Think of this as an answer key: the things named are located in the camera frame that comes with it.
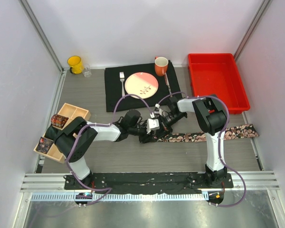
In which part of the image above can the floral rose necktie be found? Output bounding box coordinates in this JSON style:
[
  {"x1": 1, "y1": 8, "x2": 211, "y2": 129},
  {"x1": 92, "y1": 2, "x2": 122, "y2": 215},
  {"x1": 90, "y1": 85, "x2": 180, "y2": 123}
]
[{"x1": 155, "y1": 124, "x2": 259, "y2": 143}]

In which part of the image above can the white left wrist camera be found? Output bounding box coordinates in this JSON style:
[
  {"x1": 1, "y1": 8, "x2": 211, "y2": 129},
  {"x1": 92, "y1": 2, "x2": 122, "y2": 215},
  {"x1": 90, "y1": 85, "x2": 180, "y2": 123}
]
[{"x1": 146, "y1": 113, "x2": 160, "y2": 134}]

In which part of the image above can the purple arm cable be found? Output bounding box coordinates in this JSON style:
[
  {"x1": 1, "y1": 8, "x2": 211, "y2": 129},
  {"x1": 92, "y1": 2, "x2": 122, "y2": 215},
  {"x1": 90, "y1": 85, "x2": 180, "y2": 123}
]
[
  {"x1": 38, "y1": 94, "x2": 157, "y2": 218},
  {"x1": 156, "y1": 92, "x2": 247, "y2": 209}
]

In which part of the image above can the black cloth placemat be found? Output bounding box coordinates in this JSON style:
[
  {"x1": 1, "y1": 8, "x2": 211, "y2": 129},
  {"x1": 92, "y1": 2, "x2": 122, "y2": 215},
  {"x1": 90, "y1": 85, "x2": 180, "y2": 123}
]
[{"x1": 104, "y1": 61, "x2": 180, "y2": 112}]

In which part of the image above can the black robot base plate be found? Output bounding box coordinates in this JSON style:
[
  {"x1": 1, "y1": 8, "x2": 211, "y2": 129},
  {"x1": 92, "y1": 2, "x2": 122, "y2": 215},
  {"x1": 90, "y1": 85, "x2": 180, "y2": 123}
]
[{"x1": 64, "y1": 171, "x2": 234, "y2": 196}]

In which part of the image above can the orange ceramic mug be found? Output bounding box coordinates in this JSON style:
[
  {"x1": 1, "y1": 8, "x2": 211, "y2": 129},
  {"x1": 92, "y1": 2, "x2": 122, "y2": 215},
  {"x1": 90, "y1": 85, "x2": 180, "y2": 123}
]
[{"x1": 154, "y1": 57, "x2": 169, "y2": 76}]

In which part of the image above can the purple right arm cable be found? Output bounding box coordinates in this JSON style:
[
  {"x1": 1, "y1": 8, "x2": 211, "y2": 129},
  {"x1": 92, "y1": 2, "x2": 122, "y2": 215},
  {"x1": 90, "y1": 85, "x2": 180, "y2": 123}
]
[{"x1": 156, "y1": 92, "x2": 247, "y2": 209}]

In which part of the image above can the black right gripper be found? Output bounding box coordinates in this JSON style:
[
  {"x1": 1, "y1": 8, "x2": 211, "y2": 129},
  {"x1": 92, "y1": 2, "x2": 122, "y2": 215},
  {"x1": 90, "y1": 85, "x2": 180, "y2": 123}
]
[{"x1": 155, "y1": 112, "x2": 186, "y2": 141}]

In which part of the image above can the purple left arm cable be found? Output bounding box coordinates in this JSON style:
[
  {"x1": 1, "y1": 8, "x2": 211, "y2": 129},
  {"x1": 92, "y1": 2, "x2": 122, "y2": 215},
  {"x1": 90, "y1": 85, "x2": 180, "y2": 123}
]
[{"x1": 38, "y1": 94, "x2": 157, "y2": 218}]

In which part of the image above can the silver table knife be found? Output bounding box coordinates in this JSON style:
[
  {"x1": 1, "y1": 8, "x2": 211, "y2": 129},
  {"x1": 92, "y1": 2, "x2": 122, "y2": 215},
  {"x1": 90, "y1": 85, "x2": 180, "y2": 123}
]
[{"x1": 164, "y1": 73, "x2": 172, "y2": 97}]

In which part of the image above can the clear drinking glass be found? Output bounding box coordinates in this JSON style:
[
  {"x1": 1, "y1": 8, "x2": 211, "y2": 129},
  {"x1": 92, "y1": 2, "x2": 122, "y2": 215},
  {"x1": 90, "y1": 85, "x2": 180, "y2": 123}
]
[{"x1": 82, "y1": 64, "x2": 92, "y2": 77}]

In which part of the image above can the rolled red patterned tie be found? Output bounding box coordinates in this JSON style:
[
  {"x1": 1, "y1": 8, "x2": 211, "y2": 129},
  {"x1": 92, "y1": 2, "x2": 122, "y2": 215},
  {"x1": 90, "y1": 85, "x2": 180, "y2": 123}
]
[{"x1": 51, "y1": 114, "x2": 68, "y2": 129}]

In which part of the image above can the yellow enamel mug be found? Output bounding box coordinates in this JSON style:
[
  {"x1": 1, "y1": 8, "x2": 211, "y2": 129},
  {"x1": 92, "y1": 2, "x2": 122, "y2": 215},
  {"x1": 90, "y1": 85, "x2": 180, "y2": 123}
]
[{"x1": 67, "y1": 56, "x2": 84, "y2": 74}]

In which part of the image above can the pink cream ceramic plate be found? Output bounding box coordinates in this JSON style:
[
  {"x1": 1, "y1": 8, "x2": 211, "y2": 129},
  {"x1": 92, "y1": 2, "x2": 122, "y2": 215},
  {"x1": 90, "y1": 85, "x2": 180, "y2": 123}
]
[{"x1": 124, "y1": 72, "x2": 159, "y2": 99}]

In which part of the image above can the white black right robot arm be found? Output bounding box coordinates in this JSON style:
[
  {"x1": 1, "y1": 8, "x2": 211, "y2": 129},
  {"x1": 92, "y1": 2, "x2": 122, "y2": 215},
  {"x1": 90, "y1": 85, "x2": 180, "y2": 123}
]
[{"x1": 152, "y1": 95, "x2": 229, "y2": 188}]

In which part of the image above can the silver fork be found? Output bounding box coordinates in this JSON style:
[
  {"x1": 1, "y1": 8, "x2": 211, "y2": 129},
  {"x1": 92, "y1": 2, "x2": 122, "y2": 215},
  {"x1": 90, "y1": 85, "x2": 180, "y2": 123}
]
[{"x1": 119, "y1": 72, "x2": 125, "y2": 97}]

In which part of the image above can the rolled dark green tie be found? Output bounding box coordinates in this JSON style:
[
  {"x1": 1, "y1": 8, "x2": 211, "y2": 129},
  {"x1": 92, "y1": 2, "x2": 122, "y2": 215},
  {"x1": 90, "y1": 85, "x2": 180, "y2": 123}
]
[{"x1": 44, "y1": 125, "x2": 63, "y2": 141}]

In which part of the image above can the wooden compartment box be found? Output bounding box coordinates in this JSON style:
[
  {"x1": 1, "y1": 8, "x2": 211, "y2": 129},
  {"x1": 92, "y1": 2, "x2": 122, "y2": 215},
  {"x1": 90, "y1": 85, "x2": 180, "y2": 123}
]
[{"x1": 33, "y1": 103, "x2": 91, "y2": 163}]

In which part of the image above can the rolled dark multicolour tie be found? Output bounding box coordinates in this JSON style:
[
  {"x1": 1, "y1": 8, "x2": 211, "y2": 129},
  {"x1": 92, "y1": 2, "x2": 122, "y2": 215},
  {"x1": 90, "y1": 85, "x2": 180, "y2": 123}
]
[{"x1": 36, "y1": 137, "x2": 53, "y2": 154}]

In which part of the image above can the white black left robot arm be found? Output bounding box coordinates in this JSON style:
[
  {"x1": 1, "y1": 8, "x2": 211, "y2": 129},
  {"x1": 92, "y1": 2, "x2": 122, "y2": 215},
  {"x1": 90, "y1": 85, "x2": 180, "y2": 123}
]
[{"x1": 52, "y1": 109, "x2": 160, "y2": 190}]

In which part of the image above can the red plastic bin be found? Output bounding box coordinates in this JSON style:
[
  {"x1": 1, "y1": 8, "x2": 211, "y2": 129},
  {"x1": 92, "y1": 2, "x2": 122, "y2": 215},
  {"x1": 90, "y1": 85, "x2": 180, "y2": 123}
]
[{"x1": 188, "y1": 53, "x2": 250, "y2": 114}]

